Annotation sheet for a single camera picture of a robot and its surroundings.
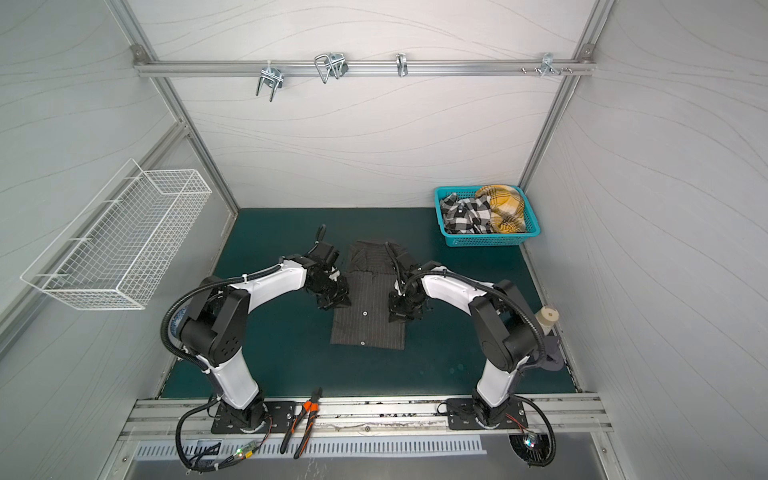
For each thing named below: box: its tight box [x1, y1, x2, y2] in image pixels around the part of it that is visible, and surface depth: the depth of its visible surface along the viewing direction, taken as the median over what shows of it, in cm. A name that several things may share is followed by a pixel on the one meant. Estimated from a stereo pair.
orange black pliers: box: [280, 387, 323, 459], surface depth 74 cm
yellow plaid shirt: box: [476, 184, 526, 234], surface depth 109 cm
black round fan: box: [508, 433, 550, 468], surface depth 73 cm
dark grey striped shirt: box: [330, 239, 405, 350], surface depth 90 cm
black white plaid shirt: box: [440, 193, 492, 234], surface depth 109 cm
